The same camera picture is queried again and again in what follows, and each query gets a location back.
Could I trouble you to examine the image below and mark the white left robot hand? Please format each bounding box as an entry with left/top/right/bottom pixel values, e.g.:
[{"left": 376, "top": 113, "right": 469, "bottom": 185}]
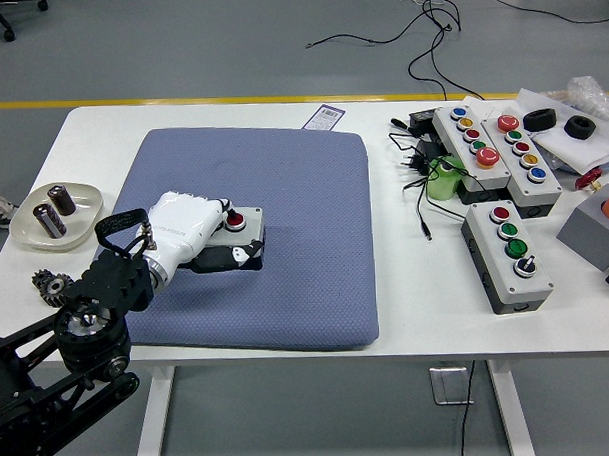
[{"left": 138, "top": 187, "right": 266, "bottom": 279}]

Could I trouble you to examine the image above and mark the grey four-button control box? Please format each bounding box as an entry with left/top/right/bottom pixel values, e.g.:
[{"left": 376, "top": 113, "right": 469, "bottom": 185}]
[
  {"left": 203, "top": 204, "right": 268, "bottom": 273},
  {"left": 459, "top": 198, "right": 557, "bottom": 317}
]

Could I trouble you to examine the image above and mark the five-button box, blue end button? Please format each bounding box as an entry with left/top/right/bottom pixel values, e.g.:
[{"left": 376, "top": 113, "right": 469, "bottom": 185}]
[{"left": 431, "top": 103, "right": 515, "bottom": 207}]

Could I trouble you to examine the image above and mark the five-button box, mushroom end button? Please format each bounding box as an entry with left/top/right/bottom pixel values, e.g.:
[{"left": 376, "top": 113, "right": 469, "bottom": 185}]
[{"left": 482, "top": 112, "right": 564, "bottom": 221}]

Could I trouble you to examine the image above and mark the cream shallow dish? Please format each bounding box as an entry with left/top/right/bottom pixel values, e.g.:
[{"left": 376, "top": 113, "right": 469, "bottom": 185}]
[{"left": 7, "top": 180, "right": 106, "bottom": 255}]

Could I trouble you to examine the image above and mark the brown cylindrical capacitor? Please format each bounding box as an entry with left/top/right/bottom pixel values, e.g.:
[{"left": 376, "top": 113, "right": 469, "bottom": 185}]
[
  {"left": 31, "top": 201, "right": 68, "bottom": 240},
  {"left": 46, "top": 183, "right": 79, "bottom": 218}
]

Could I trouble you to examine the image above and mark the blue-grey textured mat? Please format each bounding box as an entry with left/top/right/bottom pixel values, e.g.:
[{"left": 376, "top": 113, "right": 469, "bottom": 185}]
[{"left": 103, "top": 120, "right": 381, "bottom": 360}]

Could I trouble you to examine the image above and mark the black metal gear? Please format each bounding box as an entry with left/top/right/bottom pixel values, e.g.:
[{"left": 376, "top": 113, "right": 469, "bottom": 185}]
[{"left": 31, "top": 267, "right": 76, "bottom": 309}]

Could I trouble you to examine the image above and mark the purple barcode label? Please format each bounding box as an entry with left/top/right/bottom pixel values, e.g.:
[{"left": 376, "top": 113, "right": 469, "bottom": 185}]
[{"left": 301, "top": 102, "right": 347, "bottom": 132}]

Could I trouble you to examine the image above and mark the white table leg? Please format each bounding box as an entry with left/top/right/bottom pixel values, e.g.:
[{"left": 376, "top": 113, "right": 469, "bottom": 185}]
[
  {"left": 128, "top": 365, "right": 178, "bottom": 456},
  {"left": 486, "top": 357, "right": 537, "bottom": 456}
]

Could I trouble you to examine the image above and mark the green plastic holder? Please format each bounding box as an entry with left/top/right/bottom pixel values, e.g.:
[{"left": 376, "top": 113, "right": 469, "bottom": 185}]
[{"left": 425, "top": 154, "right": 468, "bottom": 203}]

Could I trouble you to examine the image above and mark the black power brick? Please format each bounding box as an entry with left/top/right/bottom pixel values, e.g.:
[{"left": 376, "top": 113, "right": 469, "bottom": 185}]
[{"left": 407, "top": 107, "right": 445, "bottom": 136}]

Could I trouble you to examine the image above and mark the metal floor socket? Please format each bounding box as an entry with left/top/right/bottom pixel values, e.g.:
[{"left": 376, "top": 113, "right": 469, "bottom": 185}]
[{"left": 428, "top": 364, "right": 476, "bottom": 407}]

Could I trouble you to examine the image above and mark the white paper sheet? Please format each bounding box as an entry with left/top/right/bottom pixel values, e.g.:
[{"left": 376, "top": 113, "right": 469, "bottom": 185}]
[{"left": 462, "top": 84, "right": 609, "bottom": 176}]

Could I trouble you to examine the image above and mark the grey block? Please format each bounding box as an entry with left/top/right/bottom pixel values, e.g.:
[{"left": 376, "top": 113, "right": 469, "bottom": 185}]
[{"left": 554, "top": 184, "right": 609, "bottom": 275}]

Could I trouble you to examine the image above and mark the small red part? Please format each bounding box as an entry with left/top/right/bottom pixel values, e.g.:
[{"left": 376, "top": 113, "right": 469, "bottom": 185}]
[{"left": 575, "top": 170, "right": 604, "bottom": 190}]

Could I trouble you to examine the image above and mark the clear bubble wrap bag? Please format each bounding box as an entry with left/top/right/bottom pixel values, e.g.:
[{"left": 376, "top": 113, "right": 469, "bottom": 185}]
[{"left": 546, "top": 74, "right": 609, "bottom": 125}]

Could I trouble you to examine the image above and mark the black cord with barrel plug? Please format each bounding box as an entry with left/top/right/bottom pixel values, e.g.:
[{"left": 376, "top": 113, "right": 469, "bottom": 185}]
[{"left": 401, "top": 171, "right": 469, "bottom": 244}]

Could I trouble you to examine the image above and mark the black wall plug adapter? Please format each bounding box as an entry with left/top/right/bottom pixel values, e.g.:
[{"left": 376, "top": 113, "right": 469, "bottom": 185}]
[{"left": 396, "top": 137, "right": 449, "bottom": 179}]

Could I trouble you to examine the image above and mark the long black floor cable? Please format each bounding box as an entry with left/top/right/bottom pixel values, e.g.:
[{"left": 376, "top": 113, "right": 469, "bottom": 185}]
[{"left": 304, "top": 0, "right": 486, "bottom": 109}]

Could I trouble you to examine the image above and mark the black cable under table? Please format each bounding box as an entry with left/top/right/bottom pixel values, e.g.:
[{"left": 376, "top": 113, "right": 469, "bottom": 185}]
[{"left": 453, "top": 359, "right": 480, "bottom": 456}]

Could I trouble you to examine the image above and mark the black foam ring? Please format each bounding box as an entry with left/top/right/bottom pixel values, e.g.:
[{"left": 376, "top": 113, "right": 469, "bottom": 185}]
[
  {"left": 522, "top": 107, "right": 557, "bottom": 131},
  {"left": 563, "top": 115, "right": 598, "bottom": 141}
]

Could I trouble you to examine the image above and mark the thin black floor cable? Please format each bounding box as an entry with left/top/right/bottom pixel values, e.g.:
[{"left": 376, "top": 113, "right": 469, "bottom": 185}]
[{"left": 469, "top": 0, "right": 609, "bottom": 31}]

